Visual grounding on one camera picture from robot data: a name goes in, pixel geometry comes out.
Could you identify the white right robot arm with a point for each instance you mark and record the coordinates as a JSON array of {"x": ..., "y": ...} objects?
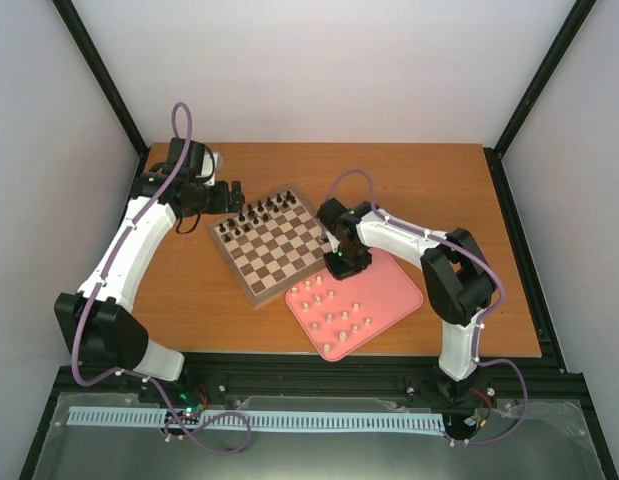
[{"x": 459, "y": 282}]

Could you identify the wooden chess board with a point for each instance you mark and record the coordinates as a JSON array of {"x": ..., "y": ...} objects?
[{"x": 275, "y": 254}]

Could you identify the pink plastic tray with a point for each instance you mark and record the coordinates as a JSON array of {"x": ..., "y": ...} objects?
[{"x": 385, "y": 292}]

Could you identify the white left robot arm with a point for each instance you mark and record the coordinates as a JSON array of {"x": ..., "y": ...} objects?
[{"x": 96, "y": 322}]

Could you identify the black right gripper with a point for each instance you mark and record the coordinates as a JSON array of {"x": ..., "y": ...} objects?
[{"x": 340, "y": 273}]

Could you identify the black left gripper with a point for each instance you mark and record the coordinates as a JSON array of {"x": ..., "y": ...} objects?
[{"x": 237, "y": 198}]

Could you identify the light blue cable duct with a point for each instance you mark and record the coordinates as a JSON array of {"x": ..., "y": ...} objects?
[{"x": 260, "y": 421}]

